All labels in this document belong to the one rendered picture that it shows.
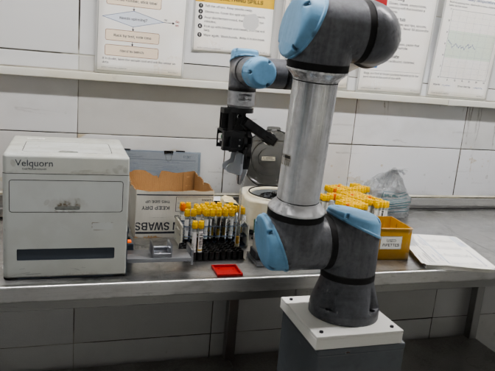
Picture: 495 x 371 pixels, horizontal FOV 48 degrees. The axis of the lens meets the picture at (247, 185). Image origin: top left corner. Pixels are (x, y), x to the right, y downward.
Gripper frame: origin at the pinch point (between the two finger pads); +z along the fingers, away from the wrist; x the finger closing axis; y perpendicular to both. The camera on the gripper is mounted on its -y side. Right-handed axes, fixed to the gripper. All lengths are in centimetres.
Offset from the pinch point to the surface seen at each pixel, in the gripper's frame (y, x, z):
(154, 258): 25.3, 11.3, 18.1
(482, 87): -118, -49, -30
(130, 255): 30.8, 8.6, 18.1
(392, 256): -46, 9, 21
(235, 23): -10, -51, -45
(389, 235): -44.3, 8.7, 14.2
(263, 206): -13.2, -15.6, 12.1
